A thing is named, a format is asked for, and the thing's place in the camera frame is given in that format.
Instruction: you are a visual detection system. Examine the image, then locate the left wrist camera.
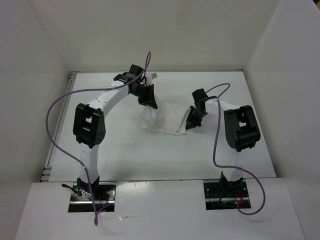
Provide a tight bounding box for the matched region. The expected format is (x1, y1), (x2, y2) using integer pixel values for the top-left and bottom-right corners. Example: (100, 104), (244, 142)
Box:
(144, 72), (158, 86)

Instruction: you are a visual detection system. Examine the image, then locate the white pleated skirt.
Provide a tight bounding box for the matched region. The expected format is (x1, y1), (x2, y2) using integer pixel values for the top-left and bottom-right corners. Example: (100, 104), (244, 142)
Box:
(139, 96), (190, 136)

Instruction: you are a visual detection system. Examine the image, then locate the purple cable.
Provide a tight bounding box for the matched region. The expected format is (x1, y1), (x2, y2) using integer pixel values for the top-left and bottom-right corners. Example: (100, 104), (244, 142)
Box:
(46, 51), (152, 227)
(205, 83), (266, 216)

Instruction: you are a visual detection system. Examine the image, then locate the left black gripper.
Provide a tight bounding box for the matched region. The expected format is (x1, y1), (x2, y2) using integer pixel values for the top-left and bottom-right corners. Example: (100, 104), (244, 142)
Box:
(131, 83), (157, 110)

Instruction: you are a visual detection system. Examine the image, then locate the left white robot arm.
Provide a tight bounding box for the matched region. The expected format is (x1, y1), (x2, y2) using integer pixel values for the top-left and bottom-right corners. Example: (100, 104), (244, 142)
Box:
(73, 64), (158, 200)

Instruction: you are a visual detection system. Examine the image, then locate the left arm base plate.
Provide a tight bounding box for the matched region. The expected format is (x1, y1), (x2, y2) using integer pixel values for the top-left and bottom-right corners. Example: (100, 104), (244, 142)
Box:
(61, 181), (117, 213)

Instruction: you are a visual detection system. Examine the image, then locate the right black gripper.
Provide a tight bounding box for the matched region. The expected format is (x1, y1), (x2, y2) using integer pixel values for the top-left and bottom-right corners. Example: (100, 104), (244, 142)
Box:
(185, 106), (207, 130)

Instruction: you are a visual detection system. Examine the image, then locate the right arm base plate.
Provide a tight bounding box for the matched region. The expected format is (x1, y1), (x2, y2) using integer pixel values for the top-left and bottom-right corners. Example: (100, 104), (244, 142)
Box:
(203, 180), (251, 211)

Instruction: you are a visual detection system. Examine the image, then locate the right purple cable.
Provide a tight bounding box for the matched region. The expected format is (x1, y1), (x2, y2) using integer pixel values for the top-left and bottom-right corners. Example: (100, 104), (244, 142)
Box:
(205, 83), (266, 216)

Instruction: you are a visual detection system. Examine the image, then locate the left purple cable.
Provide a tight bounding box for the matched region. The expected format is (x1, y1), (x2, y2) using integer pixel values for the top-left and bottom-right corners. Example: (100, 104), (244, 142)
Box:
(46, 51), (152, 227)

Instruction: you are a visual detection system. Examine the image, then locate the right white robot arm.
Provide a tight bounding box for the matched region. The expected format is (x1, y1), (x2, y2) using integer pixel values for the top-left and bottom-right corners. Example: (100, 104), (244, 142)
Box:
(185, 88), (261, 197)

